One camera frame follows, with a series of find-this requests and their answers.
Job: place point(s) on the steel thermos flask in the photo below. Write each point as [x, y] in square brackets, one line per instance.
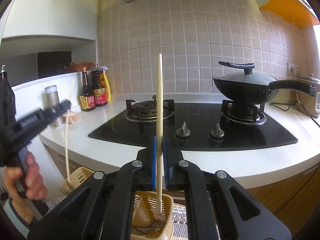
[52, 100]

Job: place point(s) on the striped woven table mat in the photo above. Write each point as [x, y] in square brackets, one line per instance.
[179, 222]

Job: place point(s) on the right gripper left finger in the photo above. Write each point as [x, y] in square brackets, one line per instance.
[102, 206]

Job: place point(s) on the orange wall cabinet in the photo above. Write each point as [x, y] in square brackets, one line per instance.
[292, 11]

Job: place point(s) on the black wok with lid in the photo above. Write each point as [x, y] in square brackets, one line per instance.
[250, 87]

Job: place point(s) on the person left hand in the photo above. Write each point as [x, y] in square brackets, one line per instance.
[36, 189]

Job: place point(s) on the person left forearm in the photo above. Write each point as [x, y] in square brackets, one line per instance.
[22, 218]

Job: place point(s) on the yellow oil bottle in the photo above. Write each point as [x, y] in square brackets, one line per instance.
[105, 82]

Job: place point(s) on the small pink box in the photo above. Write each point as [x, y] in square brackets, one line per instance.
[71, 117]

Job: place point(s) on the yellow plastic utensil basket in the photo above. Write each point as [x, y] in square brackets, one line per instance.
[146, 223]

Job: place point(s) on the wooden chopstick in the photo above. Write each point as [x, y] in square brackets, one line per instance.
[66, 146]
[159, 136]

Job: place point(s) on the black gas stove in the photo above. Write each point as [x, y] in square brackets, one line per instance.
[191, 127]

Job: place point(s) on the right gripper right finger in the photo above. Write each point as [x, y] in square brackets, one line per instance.
[217, 206]

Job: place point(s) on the dark soy sauce bottle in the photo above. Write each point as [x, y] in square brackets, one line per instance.
[87, 95]

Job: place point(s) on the woven basket on shelf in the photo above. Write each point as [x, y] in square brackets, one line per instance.
[77, 67]

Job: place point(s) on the large soy sauce bottle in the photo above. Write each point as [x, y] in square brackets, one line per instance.
[100, 94]

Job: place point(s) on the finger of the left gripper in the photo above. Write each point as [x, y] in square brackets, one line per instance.
[52, 113]

